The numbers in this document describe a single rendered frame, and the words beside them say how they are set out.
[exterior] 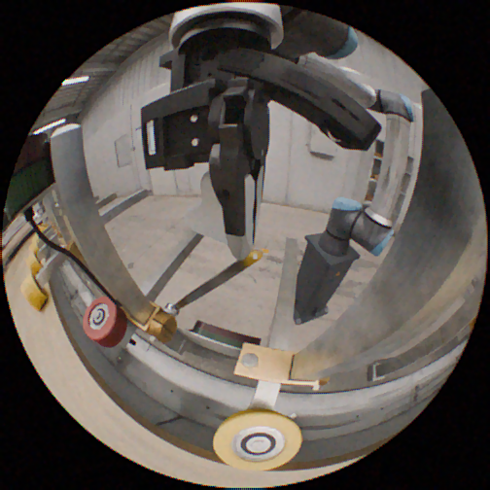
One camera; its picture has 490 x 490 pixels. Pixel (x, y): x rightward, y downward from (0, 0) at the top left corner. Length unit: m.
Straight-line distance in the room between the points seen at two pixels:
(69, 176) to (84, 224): 0.05
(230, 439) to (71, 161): 0.27
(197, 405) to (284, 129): 2.88
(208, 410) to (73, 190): 0.48
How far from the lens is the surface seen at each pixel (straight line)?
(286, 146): 2.68
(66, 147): 0.17
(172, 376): 0.49
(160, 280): 0.32
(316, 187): 2.78
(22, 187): 0.15
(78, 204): 0.17
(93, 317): 0.27
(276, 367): 0.22
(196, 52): 0.15
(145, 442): 0.22
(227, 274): 0.18
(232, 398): 0.45
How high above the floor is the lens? 1.07
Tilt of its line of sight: 38 degrees down
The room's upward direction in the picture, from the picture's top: straight up
